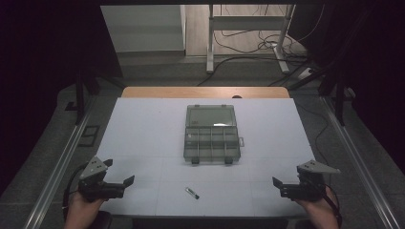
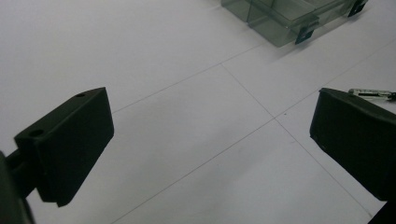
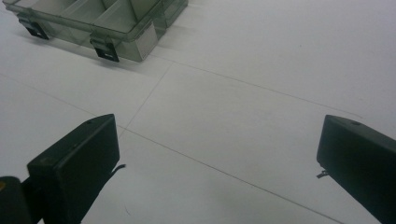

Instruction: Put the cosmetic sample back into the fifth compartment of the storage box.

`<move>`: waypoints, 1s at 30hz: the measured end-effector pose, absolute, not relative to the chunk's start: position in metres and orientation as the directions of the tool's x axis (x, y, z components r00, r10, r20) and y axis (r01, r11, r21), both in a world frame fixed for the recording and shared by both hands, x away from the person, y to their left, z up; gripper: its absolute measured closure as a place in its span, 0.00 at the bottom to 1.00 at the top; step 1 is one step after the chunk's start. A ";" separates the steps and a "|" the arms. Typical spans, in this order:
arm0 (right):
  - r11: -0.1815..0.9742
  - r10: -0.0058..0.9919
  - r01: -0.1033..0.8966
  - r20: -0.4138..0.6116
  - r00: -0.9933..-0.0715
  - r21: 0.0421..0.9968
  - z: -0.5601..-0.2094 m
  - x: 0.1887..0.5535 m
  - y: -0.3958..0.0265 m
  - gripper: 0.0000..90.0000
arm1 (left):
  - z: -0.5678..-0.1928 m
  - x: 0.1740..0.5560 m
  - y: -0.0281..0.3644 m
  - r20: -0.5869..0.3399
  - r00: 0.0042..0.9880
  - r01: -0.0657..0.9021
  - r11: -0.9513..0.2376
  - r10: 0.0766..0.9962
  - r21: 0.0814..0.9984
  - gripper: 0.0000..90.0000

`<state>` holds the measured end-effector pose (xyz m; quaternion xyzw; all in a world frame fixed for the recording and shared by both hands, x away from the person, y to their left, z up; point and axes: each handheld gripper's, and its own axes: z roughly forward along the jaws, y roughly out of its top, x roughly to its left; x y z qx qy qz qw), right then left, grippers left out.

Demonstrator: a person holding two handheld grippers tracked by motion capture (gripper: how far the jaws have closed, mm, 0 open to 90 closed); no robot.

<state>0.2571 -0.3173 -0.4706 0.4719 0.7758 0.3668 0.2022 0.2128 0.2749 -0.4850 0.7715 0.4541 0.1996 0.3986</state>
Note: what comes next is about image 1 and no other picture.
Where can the person's left hand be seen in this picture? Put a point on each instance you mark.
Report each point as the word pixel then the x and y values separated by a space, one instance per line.
pixel 79 213

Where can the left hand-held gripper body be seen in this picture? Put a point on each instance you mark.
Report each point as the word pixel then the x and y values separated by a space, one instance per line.
pixel 95 187

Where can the aluminium floor rail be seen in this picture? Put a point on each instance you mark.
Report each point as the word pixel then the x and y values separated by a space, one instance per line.
pixel 359 165
pixel 60 168

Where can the clear plastic compartment box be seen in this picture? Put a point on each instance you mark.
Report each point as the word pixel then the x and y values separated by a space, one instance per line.
pixel 211 140

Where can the black metal stand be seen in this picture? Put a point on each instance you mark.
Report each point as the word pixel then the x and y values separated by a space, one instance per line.
pixel 80 101
pixel 340 101

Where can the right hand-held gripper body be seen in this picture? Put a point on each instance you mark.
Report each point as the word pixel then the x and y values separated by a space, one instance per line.
pixel 307 191

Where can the white table mat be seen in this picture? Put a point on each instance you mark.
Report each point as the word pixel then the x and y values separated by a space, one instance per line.
pixel 143 143

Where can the person's right hand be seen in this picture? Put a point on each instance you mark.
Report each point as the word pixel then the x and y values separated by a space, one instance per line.
pixel 321 213

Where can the small dark cylindrical bit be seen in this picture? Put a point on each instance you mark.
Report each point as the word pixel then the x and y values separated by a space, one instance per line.
pixel 192 193

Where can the dark floor outlet cover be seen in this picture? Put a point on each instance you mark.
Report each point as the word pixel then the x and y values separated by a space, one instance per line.
pixel 89 136

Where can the white cabinet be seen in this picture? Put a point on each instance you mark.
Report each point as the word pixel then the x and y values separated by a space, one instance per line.
pixel 143 28

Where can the white power strip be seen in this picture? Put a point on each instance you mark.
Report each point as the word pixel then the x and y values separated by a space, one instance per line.
pixel 305 73

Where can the white desk frame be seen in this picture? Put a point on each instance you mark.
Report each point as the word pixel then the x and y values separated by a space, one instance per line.
pixel 245 23

